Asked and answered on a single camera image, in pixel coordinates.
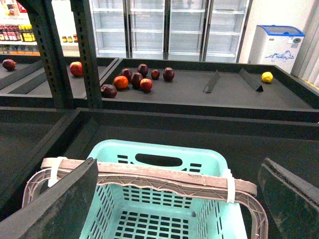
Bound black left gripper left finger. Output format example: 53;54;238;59
0;158;98;239

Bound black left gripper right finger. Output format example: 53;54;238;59
258;158;319;239

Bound teal plastic shopping basket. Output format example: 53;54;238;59
80;139;247;239

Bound brown basket handle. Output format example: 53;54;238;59
22;157;269;239

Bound dark red apple front left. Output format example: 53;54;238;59
101;84;118;99

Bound dark red apple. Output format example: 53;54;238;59
121;68;133;82
138;64;149;77
101;84;118;99
131;72;143;89
163;67;175;82

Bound red yellow apple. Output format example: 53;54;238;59
140;78;153;92

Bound dark red apple centre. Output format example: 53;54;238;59
131;72;143;89

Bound dark red apple back left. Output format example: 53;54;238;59
121;68;133;82

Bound small red apple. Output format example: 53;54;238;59
151;69;160;80

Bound dark red apple right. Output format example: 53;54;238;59
163;67;175;82

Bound left white zip tie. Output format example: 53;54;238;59
48;156;67;188

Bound white zip tie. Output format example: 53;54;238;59
48;156;67;188
223;169;236;203

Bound right white zip tie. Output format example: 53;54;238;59
223;169;236;203

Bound lower black produce tray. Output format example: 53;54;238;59
0;107;319;239

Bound black produce tray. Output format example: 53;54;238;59
0;107;319;239
101;58;319;123

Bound upper black produce tray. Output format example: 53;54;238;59
101;58;319;123

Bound yellow lemon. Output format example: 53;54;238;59
261;72;273;83

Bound right black shelf divider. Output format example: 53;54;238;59
239;68;264;92

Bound black shelf divider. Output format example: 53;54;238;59
203;70;221;93
239;68;264;92

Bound left upper black tray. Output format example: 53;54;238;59
0;55;119;108

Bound orange fruit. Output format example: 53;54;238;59
113;76;129;90

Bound left black shelf divider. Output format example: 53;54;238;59
203;70;221;93

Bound white blue chest freezer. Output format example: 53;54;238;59
248;25;305;73

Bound dark pomegranate far left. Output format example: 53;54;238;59
2;59;16;71

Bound bottles on store shelf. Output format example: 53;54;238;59
0;24;36;42

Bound glass door display fridge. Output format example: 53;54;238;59
90;0;252;63

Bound red apple behind post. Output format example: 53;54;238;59
70;61;83;77

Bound left black slotted post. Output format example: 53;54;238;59
19;0;74;109

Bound black slotted post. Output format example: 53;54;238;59
19;0;74;109
70;0;103;109

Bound right black slotted post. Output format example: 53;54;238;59
70;0;103;109

